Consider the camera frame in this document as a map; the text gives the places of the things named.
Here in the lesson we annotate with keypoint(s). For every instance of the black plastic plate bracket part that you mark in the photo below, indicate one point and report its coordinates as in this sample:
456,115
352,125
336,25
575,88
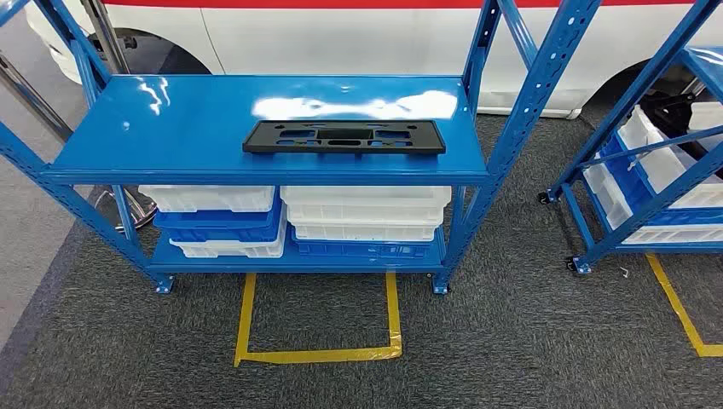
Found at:
265,144

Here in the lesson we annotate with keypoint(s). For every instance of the blue metal shelf rack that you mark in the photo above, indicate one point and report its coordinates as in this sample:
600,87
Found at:
169,130

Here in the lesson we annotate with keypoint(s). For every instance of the blue wheeled shelf rack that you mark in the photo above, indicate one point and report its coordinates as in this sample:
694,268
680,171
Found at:
649,217

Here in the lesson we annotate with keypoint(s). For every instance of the black curved plastic part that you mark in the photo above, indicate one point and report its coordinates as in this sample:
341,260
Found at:
672,121

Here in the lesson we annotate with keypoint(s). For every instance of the blue plastic bin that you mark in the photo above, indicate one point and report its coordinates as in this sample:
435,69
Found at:
361,249
627,180
220,226

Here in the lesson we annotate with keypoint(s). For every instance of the white car with red stripe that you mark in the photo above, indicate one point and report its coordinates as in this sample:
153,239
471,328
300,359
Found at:
339,39

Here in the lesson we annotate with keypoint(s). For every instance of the small white floor scrap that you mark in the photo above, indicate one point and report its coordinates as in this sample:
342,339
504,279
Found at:
624,273

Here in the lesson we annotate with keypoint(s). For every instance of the chrome stanchion pole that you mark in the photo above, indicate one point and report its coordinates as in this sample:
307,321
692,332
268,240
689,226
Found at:
108,34

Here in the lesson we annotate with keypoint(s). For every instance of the yellow floor tape square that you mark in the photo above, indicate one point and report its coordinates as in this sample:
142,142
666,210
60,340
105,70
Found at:
678,310

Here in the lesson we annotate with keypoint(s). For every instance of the grey slanted metal bar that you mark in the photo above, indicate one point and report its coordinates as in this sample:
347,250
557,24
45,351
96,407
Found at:
34,96

